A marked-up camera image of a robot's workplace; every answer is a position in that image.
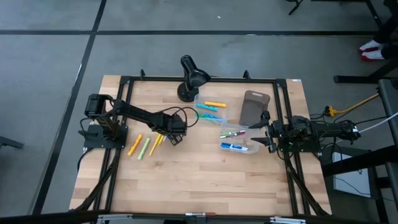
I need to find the light green highlighter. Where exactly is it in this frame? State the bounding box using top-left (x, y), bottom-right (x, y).
top-left (137, 137), bottom-right (152, 161)

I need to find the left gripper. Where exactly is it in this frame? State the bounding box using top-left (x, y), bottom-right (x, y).
top-left (161, 113), bottom-right (188, 146)

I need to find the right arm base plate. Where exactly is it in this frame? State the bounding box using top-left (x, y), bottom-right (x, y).
top-left (277, 129), bottom-right (323, 153)

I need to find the clear plastic bin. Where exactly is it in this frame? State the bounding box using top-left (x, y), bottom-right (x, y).
top-left (219, 120), bottom-right (261, 155)
top-left (193, 94), bottom-right (233, 125)

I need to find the black stand foot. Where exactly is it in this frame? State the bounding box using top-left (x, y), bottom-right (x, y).
top-left (0, 135), bottom-right (25, 151)

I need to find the black floor beam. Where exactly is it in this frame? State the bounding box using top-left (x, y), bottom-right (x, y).
top-left (322, 144), bottom-right (398, 178)

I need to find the person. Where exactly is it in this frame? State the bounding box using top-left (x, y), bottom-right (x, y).
top-left (358, 15), bottom-right (398, 62)

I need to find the teal highlighter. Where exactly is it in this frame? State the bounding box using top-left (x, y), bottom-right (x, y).
top-left (195, 103), bottom-right (220, 113)

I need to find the silver mounting bracket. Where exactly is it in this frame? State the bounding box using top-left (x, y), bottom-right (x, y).
top-left (96, 213), bottom-right (134, 224)
top-left (269, 216), bottom-right (307, 224)

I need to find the black power cable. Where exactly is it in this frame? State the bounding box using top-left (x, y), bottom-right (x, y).
top-left (310, 111), bottom-right (379, 125)

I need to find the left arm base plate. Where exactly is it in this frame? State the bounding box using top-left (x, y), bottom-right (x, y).
top-left (83, 123), bottom-right (129, 149)

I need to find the white cable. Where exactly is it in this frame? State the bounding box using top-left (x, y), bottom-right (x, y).
top-left (354, 111), bottom-right (398, 134)

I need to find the yellow power cable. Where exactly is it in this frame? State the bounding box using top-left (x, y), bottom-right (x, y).
top-left (325, 93), bottom-right (381, 118)

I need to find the black chair leg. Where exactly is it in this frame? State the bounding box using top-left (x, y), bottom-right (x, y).
top-left (287, 0), bottom-right (305, 16)

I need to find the white floor box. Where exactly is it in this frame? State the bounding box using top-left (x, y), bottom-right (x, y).
top-left (331, 151), bottom-right (373, 198)

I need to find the blue highlighter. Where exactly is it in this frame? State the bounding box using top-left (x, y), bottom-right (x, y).
top-left (203, 112), bottom-right (225, 121)

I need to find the black table frame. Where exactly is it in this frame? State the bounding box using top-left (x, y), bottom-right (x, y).
top-left (70, 68), bottom-right (332, 218)

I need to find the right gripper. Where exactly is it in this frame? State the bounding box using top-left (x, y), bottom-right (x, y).
top-left (248, 110), bottom-right (292, 154)

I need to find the black desk lamp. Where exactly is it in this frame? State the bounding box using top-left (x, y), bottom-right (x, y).
top-left (177, 54), bottom-right (211, 103)

